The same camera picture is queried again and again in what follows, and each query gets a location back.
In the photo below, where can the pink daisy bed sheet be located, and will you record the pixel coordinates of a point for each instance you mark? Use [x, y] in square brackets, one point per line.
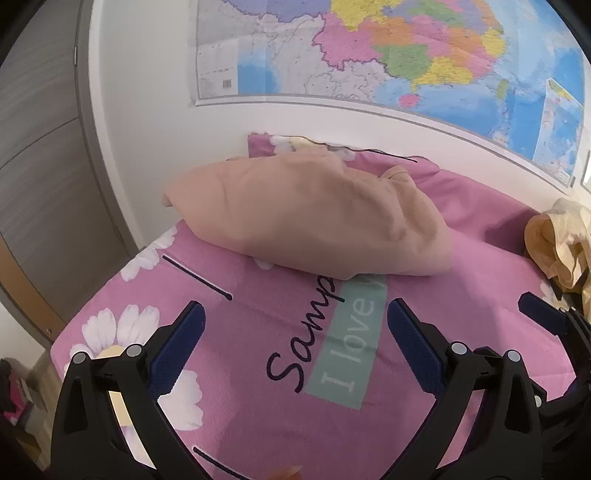
[297, 368]

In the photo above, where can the white wall socket panel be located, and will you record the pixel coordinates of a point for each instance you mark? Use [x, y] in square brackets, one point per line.
[586, 178]

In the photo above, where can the grey wooden wardrobe door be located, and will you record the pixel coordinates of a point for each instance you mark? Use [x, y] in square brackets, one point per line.
[63, 234]

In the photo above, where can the person's right hand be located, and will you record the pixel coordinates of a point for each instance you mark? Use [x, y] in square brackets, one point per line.
[290, 473]

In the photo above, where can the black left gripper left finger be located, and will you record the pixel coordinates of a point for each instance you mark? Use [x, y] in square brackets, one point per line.
[87, 442]

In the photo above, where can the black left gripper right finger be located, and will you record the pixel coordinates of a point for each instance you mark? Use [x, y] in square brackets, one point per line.
[505, 441]

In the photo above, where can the tan brown coat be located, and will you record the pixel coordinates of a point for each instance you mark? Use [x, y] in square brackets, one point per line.
[309, 211]

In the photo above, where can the cream yellow garment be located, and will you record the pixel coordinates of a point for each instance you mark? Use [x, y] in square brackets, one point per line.
[558, 241]

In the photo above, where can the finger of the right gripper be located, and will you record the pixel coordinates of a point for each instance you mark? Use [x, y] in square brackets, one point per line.
[565, 422]
[568, 325]

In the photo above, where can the colourful wall map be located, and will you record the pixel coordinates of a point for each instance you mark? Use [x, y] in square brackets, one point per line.
[510, 73]

